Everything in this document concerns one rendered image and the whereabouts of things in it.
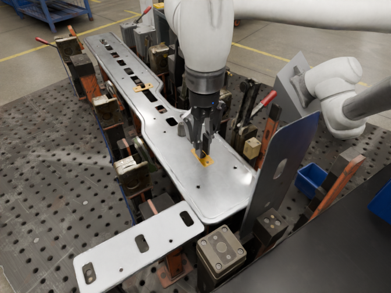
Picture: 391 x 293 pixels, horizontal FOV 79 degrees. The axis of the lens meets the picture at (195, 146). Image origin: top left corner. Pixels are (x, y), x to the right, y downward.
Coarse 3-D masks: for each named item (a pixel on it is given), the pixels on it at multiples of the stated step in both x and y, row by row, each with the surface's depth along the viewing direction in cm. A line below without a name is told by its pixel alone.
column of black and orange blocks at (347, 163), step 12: (348, 156) 48; (360, 156) 48; (336, 168) 50; (348, 168) 47; (324, 180) 54; (336, 180) 51; (348, 180) 53; (324, 192) 56; (336, 192) 54; (312, 204) 60; (324, 204) 57; (300, 216) 66; (312, 216) 62
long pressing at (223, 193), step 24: (96, 48) 130; (120, 48) 130; (120, 72) 111; (144, 72) 111; (144, 96) 97; (144, 120) 87; (192, 120) 86; (168, 144) 78; (192, 144) 78; (216, 144) 78; (168, 168) 71; (192, 168) 71; (216, 168) 71; (240, 168) 71; (192, 192) 65; (216, 192) 65; (240, 192) 65; (216, 216) 60
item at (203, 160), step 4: (192, 152) 75; (204, 152) 75; (196, 156) 74; (204, 156) 73; (208, 156) 74; (200, 160) 72; (204, 160) 72; (208, 160) 72; (212, 160) 72; (204, 164) 72; (208, 164) 72
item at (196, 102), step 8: (192, 96) 56; (200, 96) 54; (208, 96) 54; (216, 96) 55; (192, 104) 57; (200, 104) 56; (208, 104) 56; (216, 104) 61; (192, 112) 58; (208, 112) 61
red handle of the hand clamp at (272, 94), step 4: (272, 92) 73; (276, 92) 73; (268, 96) 73; (272, 96) 73; (264, 100) 73; (268, 100) 73; (260, 104) 74; (264, 104) 73; (256, 108) 74; (260, 108) 73; (252, 112) 74; (256, 112) 74; (252, 116) 74; (240, 124) 74
